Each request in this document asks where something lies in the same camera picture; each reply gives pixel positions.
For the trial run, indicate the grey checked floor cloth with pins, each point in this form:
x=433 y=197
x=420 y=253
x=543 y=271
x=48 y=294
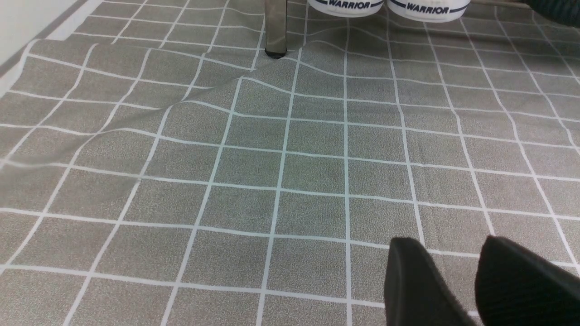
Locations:
x=158 y=169

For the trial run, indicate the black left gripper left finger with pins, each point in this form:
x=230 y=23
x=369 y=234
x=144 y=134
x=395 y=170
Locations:
x=415 y=293

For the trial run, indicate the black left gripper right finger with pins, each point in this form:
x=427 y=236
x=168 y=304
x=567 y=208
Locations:
x=516 y=287

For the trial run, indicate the black knit sneaker left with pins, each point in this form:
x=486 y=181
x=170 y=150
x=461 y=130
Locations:
x=564 y=12

